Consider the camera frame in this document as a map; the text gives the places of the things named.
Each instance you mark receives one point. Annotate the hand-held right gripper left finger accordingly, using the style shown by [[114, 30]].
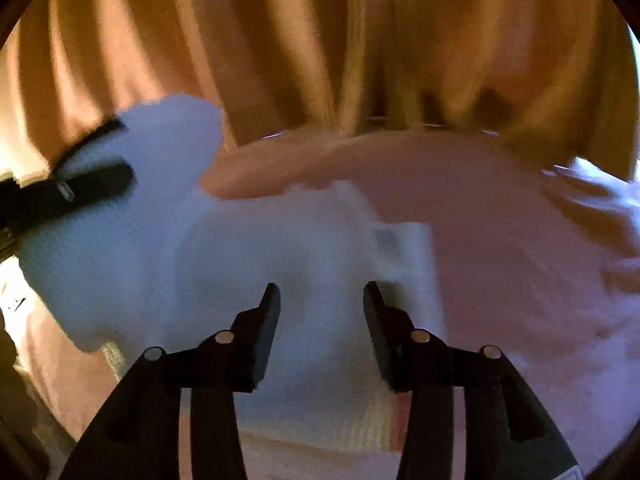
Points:
[[265, 340]]

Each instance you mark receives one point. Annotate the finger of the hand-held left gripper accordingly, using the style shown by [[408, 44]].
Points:
[[100, 177], [97, 135]]

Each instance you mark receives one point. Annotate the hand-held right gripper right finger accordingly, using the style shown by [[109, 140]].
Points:
[[380, 340]]

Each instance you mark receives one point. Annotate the white red black knit sweater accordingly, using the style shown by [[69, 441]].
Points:
[[250, 240]]

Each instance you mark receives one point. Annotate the pink floral bedsheet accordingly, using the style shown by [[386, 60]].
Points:
[[500, 260]]

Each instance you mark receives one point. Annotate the orange curtain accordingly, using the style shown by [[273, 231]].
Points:
[[250, 35]]

